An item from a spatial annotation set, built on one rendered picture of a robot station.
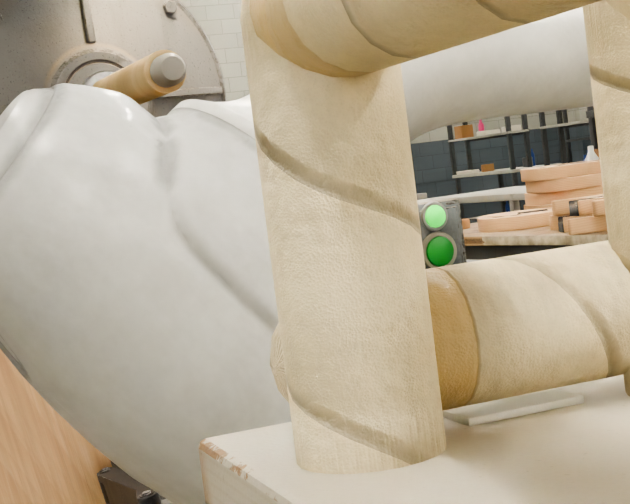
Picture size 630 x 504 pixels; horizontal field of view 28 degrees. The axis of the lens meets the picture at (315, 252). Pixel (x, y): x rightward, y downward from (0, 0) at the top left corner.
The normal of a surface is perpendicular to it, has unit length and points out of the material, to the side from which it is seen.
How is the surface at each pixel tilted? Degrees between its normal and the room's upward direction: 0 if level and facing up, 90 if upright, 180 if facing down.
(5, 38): 85
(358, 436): 90
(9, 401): 89
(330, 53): 136
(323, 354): 90
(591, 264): 44
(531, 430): 0
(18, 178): 76
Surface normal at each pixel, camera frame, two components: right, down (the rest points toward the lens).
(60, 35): 0.32, -0.11
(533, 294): 0.23, -0.45
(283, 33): -0.77, 0.59
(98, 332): -0.07, 0.35
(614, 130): -0.87, 0.14
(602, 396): -0.12, -0.99
